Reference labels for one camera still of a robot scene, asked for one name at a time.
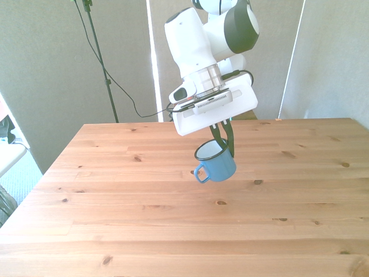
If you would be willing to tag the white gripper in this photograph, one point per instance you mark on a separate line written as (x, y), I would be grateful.
(242, 95)

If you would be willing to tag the blue enamel mug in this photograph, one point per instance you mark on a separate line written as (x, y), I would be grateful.
(219, 168)

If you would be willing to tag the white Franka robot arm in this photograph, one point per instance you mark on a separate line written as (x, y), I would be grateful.
(190, 43)

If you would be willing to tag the white seat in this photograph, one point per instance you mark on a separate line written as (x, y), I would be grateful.
(8, 157)

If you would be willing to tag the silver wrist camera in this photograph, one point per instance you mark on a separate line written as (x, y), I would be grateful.
(213, 102)

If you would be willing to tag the black camera stand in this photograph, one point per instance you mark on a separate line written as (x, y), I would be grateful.
(98, 54)

